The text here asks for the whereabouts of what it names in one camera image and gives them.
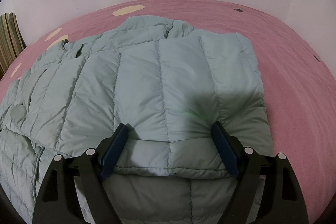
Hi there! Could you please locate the light teal puffer jacket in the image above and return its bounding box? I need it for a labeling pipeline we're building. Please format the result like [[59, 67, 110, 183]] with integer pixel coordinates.
[[1, 16, 273, 223]]

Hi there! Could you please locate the pink polka dot bedsheet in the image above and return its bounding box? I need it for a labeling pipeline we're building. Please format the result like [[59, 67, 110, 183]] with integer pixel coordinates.
[[1, 0, 335, 223]]

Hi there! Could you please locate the striped headboard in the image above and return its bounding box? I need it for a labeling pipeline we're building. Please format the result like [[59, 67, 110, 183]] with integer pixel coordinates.
[[0, 12, 26, 78]]

